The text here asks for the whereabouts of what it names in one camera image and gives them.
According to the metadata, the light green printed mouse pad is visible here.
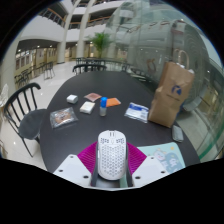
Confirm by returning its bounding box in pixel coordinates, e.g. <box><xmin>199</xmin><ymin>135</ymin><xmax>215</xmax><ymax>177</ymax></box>
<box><xmin>120</xmin><ymin>142</ymin><xmax>186</xmax><ymax>188</ymax></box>

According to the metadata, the cream white box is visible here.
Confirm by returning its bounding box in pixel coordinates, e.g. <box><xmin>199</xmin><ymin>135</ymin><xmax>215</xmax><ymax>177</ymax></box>
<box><xmin>79</xmin><ymin>101</ymin><xmax>96</xmax><ymax>115</ymax></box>

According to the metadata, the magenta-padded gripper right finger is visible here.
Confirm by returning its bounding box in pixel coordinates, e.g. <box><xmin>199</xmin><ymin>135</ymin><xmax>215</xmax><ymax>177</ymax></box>
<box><xmin>124</xmin><ymin>142</ymin><xmax>170</xmax><ymax>188</ymax></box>

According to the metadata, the clear plastic snack bag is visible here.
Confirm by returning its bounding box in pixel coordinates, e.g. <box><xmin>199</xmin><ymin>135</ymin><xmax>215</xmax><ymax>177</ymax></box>
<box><xmin>49</xmin><ymin>106</ymin><xmax>79</xmax><ymax>130</ymax></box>

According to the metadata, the black spindle-back chair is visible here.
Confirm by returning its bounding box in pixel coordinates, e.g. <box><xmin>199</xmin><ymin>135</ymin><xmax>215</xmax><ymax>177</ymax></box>
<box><xmin>3</xmin><ymin>82</ymin><xmax>49</xmax><ymax>158</ymax></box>

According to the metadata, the black chair behind table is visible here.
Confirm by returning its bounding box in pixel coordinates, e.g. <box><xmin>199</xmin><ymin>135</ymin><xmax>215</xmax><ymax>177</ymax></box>
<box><xmin>72</xmin><ymin>63</ymin><xmax>108</xmax><ymax>75</ymax></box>

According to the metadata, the grey flat pouch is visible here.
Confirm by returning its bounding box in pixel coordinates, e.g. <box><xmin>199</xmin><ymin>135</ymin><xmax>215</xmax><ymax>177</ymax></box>
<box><xmin>171</xmin><ymin>124</ymin><xmax>185</xmax><ymax>143</ymax></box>

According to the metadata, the small white box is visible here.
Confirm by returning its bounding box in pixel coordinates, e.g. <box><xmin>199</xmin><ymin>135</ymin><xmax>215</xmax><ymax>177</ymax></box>
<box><xmin>66</xmin><ymin>94</ymin><xmax>79</xmax><ymax>105</ymax></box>

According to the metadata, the orange flat packet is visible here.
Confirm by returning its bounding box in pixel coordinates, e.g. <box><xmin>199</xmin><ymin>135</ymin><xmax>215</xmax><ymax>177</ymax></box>
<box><xmin>105</xmin><ymin>97</ymin><xmax>122</xmax><ymax>108</ymax></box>

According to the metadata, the white and blue packet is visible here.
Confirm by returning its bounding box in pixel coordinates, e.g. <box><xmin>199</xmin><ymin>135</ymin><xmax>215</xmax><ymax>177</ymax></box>
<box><xmin>124</xmin><ymin>102</ymin><xmax>150</xmax><ymax>124</ymax></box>

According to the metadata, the green potted plant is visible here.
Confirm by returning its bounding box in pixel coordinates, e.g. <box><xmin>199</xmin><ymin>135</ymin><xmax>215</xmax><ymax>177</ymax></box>
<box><xmin>87</xmin><ymin>32</ymin><xmax>113</xmax><ymax>59</ymax></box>

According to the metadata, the brown paper bag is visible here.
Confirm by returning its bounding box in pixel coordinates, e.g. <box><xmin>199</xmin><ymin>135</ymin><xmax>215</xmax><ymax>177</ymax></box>
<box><xmin>147</xmin><ymin>61</ymin><xmax>196</xmax><ymax>129</ymax></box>

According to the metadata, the white perforated computer mouse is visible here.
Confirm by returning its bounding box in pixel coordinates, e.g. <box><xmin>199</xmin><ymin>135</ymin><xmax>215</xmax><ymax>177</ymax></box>
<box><xmin>96</xmin><ymin>129</ymin><xmax>128</xmax><ymax>181</ymax></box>

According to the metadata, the small blue-capped bottle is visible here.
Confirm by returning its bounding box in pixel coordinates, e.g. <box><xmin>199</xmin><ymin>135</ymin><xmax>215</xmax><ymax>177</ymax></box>
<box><xmin>99</xmin><ymin>96</ymin><xmax>108</xmax><ymax>117</ymax></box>

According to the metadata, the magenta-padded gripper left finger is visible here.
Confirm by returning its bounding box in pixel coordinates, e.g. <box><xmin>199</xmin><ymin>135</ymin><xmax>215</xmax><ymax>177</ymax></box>
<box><xmin>53</xmin><ymin>141</ymin><xmax>100</xmax><ymax>188</ymax></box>

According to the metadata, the pinkish brown flat packet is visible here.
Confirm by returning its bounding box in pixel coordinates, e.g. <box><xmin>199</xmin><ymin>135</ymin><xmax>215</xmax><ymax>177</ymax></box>
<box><xmin>83</xmin><ymin>92</ymin><xmax>103</xmax><ymax>103</ymax></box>

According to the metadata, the group of black chairs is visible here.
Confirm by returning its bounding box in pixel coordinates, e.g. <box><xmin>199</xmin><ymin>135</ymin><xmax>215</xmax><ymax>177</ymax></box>
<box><xmin>13</xmin><ymin>61</ymin><xmax>56</xmax><ymax>89</ymax></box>

